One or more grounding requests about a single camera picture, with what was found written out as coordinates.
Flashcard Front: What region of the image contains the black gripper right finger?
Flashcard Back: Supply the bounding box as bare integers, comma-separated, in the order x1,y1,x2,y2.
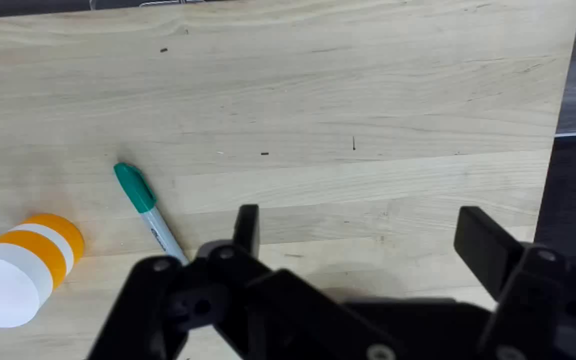
455,206,524,299

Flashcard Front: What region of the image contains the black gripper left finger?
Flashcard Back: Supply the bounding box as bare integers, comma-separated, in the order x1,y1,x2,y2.
196,202,262,267

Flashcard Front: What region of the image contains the green capped marker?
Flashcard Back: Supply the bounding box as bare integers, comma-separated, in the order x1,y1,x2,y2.
115,162,189,263

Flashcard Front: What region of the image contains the white and orange mug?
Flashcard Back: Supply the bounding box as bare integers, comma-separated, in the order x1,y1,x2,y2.
0,213,86,327

